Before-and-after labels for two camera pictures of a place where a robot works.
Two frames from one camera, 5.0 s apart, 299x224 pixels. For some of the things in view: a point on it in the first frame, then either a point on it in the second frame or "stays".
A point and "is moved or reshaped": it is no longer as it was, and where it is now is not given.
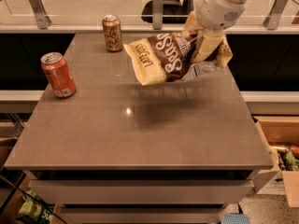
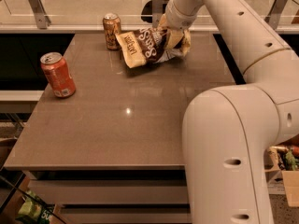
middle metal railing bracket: x=158 y=7 stays
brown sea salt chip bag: x=164 y=57 is moved or reshaped
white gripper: x=215 y=12 to x=177 y=19
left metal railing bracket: x=37 y=7 stays
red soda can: x=58 y=75 stays
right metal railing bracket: x=272 y=21 stays
